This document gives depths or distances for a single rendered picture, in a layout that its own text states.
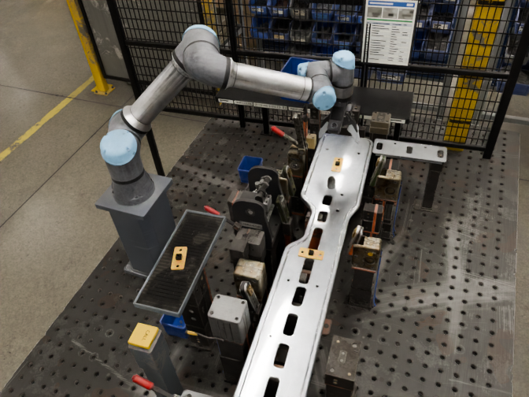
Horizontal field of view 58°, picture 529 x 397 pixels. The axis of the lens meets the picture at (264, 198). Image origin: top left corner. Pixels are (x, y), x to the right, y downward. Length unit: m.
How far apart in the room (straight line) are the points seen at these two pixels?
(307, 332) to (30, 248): 2.31
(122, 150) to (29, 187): 2.29
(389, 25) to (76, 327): 1.74
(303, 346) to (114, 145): 0.87
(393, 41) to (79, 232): 2.23
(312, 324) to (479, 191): 1.19
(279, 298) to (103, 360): 0.71
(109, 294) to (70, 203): 1.63
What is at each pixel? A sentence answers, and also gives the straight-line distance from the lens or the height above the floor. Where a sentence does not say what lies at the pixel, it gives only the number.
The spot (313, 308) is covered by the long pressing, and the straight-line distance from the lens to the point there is 1.50.
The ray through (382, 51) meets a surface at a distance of 2.27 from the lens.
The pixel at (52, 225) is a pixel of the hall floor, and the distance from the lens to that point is 3.49.
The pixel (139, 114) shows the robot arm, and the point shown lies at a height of 1.35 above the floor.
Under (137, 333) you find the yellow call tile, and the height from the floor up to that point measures 1.16.
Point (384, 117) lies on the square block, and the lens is 2.11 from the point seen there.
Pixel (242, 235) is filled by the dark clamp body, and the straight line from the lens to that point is 1.59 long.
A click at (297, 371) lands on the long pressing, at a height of 1.00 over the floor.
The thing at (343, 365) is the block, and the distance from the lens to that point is 1.39.
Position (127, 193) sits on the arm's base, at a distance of 1.73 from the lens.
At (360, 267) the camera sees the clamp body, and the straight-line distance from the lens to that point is 1.68.
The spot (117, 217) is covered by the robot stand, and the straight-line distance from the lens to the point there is 1.81.
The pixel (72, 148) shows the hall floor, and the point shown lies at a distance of 4.09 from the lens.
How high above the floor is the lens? 2.27
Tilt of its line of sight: 44 degrees down
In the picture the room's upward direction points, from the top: 5 degrees counter-clockwise
